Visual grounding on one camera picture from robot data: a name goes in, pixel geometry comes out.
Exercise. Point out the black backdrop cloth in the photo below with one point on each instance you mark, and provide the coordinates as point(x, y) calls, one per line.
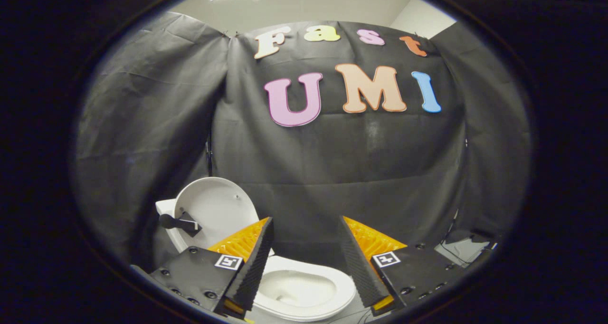
point(361, 162)

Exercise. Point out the white toilet seat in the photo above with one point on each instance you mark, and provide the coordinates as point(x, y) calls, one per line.
point(335, 281)

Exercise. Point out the white toilet lid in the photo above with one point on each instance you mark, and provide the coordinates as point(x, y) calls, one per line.
point(216, 203)

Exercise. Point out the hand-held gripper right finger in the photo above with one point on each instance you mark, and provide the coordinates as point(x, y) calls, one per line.
point(358, 262)

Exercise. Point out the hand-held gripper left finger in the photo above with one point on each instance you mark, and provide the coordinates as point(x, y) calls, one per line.
point(254, 267)

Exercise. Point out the white ceramic toilet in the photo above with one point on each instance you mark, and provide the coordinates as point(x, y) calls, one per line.
point(294, 288)

